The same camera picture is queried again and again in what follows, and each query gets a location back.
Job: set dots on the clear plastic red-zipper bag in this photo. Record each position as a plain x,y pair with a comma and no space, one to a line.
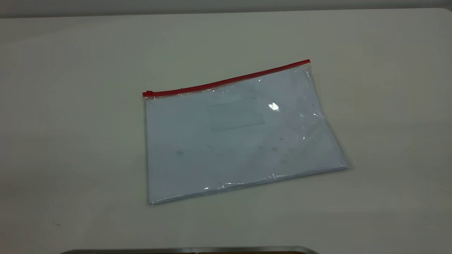
240,141

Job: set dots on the red zipper slider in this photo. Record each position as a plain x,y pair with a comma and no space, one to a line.
148,94

